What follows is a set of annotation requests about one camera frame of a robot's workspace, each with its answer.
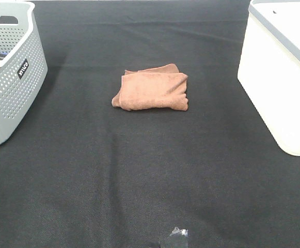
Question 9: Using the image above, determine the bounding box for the white storage box grey rim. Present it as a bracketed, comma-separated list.
[238, 1, 300, 156]

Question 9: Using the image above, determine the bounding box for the grey perforated plastic basket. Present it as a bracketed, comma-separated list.
[0, 1, 48, 145]

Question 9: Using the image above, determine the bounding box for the brown towel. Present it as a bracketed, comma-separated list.
[112, 64, 188, 111]

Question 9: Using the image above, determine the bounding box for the black table mat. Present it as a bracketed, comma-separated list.
[0, 1, 300, 247]

